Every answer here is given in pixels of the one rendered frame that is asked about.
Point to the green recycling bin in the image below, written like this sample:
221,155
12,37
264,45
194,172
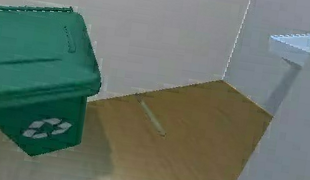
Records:
28,66

